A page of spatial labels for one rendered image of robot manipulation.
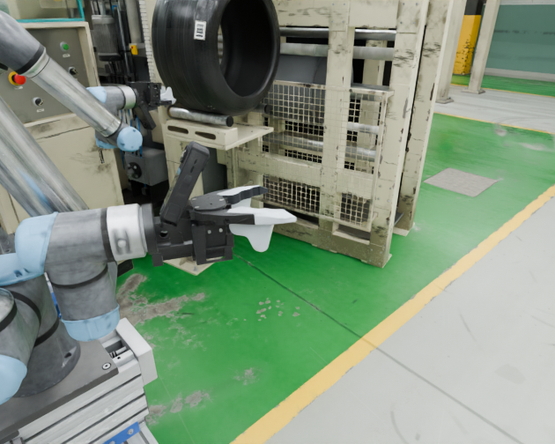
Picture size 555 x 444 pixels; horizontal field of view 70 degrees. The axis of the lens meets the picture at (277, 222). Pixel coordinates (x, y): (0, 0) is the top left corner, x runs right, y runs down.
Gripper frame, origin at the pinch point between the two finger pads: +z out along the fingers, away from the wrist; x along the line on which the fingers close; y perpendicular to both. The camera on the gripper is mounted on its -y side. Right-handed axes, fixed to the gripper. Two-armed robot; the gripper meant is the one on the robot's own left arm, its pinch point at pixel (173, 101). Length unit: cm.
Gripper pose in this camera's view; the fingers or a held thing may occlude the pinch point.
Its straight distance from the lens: 165.4
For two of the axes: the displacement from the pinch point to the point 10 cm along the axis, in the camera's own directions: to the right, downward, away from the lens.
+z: 5.4, -2.8, 7.9
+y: 0.7, -9.2, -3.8
